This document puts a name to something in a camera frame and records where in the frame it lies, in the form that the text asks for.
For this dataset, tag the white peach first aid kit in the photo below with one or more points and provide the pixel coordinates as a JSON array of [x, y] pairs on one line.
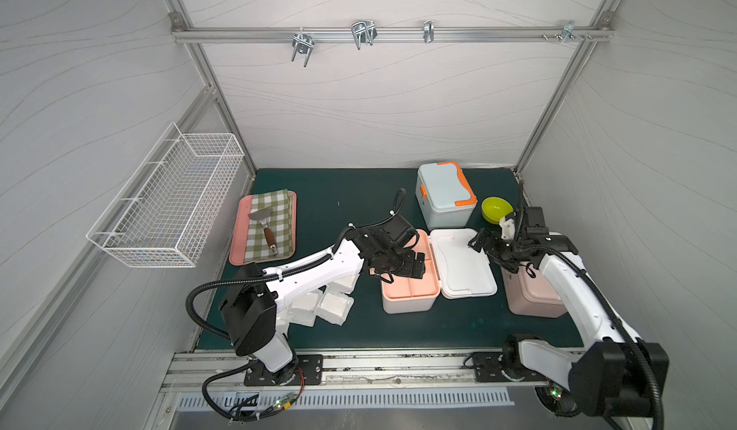
[[463, 273]]

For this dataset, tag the aluminium crossbar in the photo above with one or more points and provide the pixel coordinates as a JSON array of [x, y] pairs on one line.
[[414, 34]]

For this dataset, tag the peach kit tray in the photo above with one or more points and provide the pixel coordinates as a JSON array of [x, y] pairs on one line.
[[406, 295]]

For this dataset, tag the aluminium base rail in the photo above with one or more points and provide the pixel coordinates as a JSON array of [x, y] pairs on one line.
[[356, 369]]

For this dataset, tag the metal hook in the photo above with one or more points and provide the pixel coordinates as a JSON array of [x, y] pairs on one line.
[[568, 34], [363, 32], [303, 45], [428, 31]]

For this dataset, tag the spatula with wooden handle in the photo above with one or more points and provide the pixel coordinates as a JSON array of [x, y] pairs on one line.
[[262, 217]]

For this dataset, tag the white gauze packet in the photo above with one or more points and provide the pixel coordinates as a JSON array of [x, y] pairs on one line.
[[303, 310], [334, 307], [344, 285]]

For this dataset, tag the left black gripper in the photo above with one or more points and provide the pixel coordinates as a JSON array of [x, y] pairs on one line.
[[407, 263]]

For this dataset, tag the blue orange first aid kit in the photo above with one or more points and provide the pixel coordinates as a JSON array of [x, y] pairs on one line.
[[445, 196]]

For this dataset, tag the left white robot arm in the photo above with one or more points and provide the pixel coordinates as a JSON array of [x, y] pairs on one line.
[[256, 296]]

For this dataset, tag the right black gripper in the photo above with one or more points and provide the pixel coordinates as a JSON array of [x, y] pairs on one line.
[[487, 243]]

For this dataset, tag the pink first aid kit box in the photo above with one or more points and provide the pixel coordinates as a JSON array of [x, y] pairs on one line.
[[529, 293]]

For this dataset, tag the green bowl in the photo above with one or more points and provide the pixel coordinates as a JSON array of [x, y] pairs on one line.
[[495, 209]]

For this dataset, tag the white wire basket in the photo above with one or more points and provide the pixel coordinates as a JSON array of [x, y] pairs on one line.
[[164, 213]]

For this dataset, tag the green checkered cloth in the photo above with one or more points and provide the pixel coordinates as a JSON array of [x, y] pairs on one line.
[[280, 222]]

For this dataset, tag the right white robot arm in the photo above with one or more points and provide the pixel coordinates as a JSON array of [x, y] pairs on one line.
[[619, 375]]

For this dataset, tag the pink tray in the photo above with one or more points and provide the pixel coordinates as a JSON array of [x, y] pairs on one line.
[[241, 228]]

